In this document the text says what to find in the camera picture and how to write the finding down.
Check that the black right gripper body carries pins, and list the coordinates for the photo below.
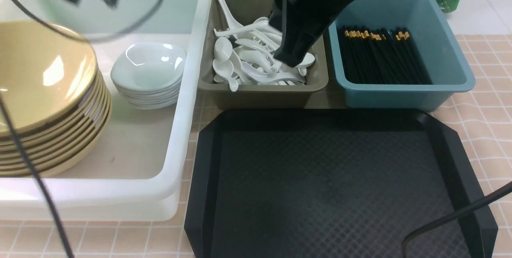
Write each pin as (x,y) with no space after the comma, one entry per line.
(302,22)

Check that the pile of white soup spoons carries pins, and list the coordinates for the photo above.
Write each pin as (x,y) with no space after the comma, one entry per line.
(244,55)

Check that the black plastic serving tray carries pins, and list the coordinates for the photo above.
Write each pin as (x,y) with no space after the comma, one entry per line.
(322,183)

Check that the bundle of black chopsticks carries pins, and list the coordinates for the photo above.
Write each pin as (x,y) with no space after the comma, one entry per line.
(381,56)

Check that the stack of white sauce dishes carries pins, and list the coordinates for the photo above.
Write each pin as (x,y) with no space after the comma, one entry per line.
(149,74)

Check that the blue plastic chopstick bin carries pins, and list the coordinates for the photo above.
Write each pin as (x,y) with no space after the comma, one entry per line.
(436,43)

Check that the stack of yellow noodle bowls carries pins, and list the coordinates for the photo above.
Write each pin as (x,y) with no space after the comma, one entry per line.
(55,94)

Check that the large white plastic bin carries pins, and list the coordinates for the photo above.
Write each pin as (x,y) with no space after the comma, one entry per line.
(134,171)

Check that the brown plastic spoon bin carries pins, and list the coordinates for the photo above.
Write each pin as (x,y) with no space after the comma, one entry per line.
(257,96)

